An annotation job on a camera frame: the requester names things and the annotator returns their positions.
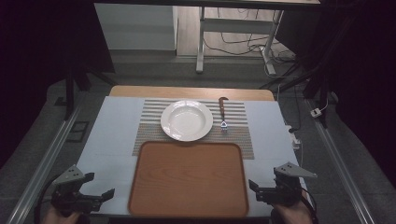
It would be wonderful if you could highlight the striped woven placemat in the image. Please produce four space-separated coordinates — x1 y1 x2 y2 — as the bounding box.
132 98 255 161

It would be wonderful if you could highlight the fork with brown handle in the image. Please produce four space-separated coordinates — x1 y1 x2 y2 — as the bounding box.
218 96 230 133

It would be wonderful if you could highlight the white table cover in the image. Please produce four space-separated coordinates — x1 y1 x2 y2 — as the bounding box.
76 95 308 217

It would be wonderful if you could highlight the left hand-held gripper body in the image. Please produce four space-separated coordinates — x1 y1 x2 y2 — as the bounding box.
50 164 104 217

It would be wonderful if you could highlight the aluminium rail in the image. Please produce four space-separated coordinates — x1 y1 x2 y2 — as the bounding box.
6 101 82 224
305 98 378 224

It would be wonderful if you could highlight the white cabinet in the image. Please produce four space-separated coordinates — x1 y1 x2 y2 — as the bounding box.
94 3 178 51

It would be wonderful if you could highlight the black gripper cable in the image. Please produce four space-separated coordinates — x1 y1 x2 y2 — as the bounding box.
33 178 62 224
300 190 319 224

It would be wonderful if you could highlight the white plug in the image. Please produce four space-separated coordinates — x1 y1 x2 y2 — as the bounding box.
285 124 303 151

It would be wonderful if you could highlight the brown wooden tray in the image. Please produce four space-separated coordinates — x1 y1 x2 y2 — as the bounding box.
127 140 250 218

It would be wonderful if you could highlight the white deep plate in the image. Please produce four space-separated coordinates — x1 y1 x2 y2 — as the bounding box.
160 99 215 143

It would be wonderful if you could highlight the black floor plate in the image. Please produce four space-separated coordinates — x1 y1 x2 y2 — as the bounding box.
66 120 90 144

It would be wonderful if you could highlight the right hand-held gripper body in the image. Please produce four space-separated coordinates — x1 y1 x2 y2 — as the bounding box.
273 161 318 207

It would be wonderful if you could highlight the person's right hand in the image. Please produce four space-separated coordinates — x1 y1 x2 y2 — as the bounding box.
271 199 313 224

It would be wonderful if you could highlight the white desk frame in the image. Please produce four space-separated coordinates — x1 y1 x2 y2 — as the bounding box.
195 6 285 76

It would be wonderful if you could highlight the black stand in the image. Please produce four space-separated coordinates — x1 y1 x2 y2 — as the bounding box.
278 60 332 129
63 60 119 121

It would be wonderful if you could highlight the person's left hand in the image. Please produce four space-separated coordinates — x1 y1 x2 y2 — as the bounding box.
41 204 82 224

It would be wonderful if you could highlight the black floor cable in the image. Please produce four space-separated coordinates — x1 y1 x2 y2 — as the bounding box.
203 31 270 57

